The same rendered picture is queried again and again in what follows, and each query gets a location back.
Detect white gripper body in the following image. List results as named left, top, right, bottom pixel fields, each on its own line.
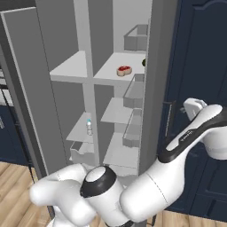
left=182, top=98, right=208, bottom=121

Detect grey fridge door with bins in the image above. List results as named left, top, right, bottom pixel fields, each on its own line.
left=137, top=0, right=179, bottom=176

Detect grey fridge shelf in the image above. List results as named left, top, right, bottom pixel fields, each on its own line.
left=92, top=51, right=147, bottom=88
left=102, top=131, right=140, bottom=170
left=99, top=97, right=135, bottom=125
left=49, top=50, right=89, bottom=84
left=65, top=111, right=93, bottom=145

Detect red frozen steak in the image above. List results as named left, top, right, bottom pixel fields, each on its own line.
left=116, top=65, right=133, bottom=77

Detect grey fridge drawer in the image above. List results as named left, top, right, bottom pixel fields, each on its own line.
left=69, top=140, right=96, bottom=164

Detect grey side-by-side fridge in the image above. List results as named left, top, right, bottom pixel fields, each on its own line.
left=35, top=0, right=154, bottom=180

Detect plain grey fridge door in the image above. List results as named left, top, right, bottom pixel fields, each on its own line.
left=0, top=6, right=69, bottom=179

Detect grey door bin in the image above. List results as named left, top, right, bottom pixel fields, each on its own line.
left=123, top=24, right=149, bottom=51
left=121, top=108, right=143, bottom=148
left=122, top=73, right=145, bottom=109

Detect tall navy cupboard door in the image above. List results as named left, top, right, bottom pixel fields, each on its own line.
left=155, top=0, right=227, bottom=223

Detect clear water bottle, blue cap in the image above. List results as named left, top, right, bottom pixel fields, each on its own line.
left=85, top=118, right=94, bottom=137

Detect navy base cupboards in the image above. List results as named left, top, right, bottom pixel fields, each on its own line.
left=0, top=104, right=32, bottom=167

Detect dark appliance with pale racks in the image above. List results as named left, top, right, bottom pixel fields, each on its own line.
left=0, top=66, right=16, bottom=108

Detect dark cupboard door handle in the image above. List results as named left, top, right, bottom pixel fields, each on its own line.
left=163, top=100, right=178, bottom=139

